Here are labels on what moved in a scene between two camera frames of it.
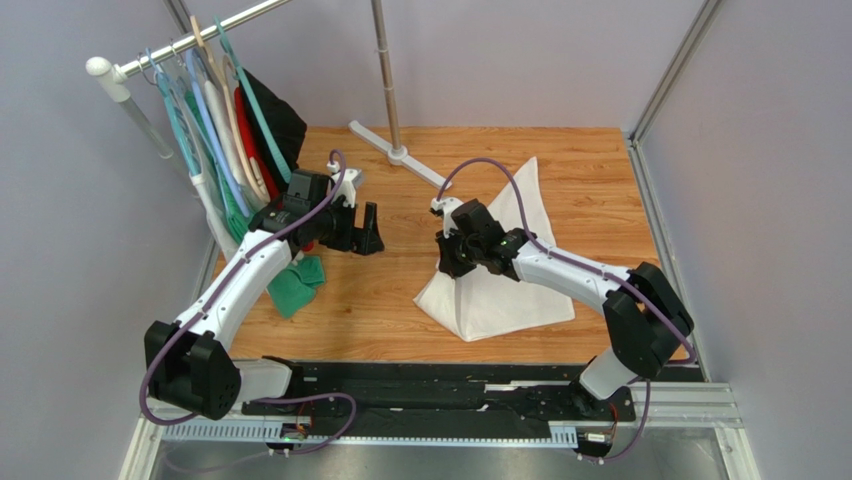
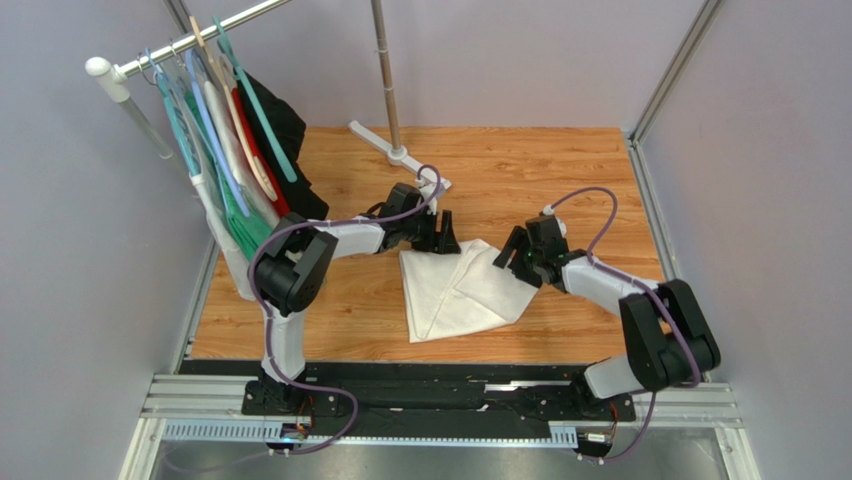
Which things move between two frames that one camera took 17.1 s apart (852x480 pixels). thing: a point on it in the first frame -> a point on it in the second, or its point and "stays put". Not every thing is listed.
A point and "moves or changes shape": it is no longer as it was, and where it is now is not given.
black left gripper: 363,241 -> 443,242
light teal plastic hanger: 166,95 stays put
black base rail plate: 440,398 stays put
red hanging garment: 254,152 stays put
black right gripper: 454,254 -> 517,257
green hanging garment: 303,280 stays put
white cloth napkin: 478,304 moves or changes shape
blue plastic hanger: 243,205 stays put
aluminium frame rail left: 138,460 stays put
